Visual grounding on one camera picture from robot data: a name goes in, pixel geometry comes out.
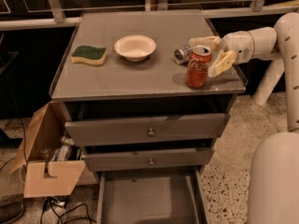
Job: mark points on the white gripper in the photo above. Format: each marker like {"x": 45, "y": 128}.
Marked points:
{"x": 237, "y": 46}

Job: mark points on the red coke can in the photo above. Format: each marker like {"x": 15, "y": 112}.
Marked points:
{"x": 197, "y": 68}

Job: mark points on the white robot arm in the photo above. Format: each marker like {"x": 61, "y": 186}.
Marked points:
{"x": 253, "y": 176}

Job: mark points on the silver blue soda can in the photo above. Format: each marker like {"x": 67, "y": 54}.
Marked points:
{"x": 181, "y": 55}

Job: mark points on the grey drawer cabinet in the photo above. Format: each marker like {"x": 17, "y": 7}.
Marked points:
{"x": 154, "y": 87}

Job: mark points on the grey middle drawer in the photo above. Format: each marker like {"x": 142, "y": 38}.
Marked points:
{"x": 148, "y": 159}

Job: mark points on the grey drawer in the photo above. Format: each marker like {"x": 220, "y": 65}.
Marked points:
{"x": 104, "y": 132}
{"x": 148, "y": 159}
{"x": 153, "y": 196}

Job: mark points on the grey top drawer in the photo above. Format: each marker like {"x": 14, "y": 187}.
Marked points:
{"x": 104, "y": 132}

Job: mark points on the grey bottom drawer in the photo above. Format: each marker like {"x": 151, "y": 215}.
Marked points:
{"x": 153, "y": 196}

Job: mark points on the white diagonal pole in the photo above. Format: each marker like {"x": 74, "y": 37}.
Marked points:
{"x": 269, "y": 81}

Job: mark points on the metal window railing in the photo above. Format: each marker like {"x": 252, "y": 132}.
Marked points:
{"x": 33, "y": 14}

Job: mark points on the white paper bowl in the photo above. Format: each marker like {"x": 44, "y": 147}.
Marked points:
{"x": 135, "y": 48}

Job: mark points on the green yellow sponge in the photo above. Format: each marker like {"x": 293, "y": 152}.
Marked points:
{"x": 89, "y": 55}

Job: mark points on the plastic bottles in box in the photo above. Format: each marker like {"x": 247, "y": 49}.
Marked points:
{"x": 67, "y": 151}

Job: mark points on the brown cardboard box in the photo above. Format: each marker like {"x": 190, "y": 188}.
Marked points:
{"x": 45, "y": 177}

